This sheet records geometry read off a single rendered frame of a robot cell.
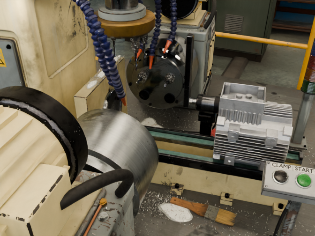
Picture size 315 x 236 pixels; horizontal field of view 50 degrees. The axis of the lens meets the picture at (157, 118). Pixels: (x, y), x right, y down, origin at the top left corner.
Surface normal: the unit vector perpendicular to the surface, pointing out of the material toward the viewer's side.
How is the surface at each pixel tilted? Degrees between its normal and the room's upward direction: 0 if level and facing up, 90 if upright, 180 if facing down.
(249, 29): 90
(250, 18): 90
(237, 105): 90
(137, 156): 54
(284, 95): 0
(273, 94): 0
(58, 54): 90
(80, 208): 0
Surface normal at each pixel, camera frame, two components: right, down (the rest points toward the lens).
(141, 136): 0.70, -0.47
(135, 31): 0.46, 0.48
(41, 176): 0.00, -0.84
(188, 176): -0.27, 0.52
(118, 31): -0.04, 0.54
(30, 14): 0.96, 0.15
